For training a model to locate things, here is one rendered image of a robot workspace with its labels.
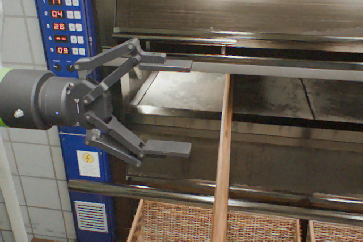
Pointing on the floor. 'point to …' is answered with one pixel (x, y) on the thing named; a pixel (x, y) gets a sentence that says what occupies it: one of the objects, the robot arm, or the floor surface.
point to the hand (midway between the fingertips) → (182, 110)
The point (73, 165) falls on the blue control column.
